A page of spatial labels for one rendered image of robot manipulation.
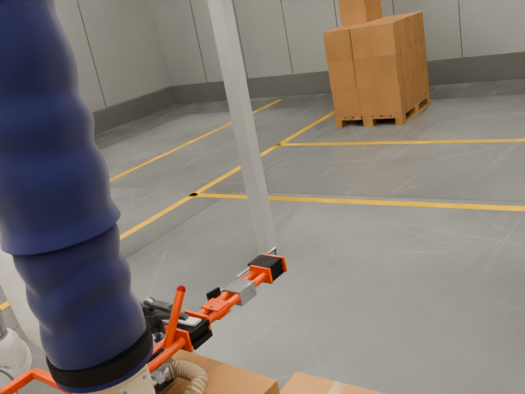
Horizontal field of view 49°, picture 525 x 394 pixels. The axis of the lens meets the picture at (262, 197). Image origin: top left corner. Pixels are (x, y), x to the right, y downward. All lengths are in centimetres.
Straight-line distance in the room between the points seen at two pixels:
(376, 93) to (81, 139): 716
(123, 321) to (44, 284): 18
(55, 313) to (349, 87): 731
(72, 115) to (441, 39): 968
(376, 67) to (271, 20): 424
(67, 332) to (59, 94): 47
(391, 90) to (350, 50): 78
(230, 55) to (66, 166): 323
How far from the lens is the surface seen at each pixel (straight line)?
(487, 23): 1036
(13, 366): 208
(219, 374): 159
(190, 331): 151
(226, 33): 425
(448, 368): 328
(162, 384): 151
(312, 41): 1149
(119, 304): 124
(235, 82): 429
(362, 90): 822
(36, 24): 110
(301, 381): 238
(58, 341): 127
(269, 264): 173
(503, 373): 326
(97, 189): 116
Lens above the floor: 197
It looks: 19 degrees down
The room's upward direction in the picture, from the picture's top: 11 degrees counter-clockwise
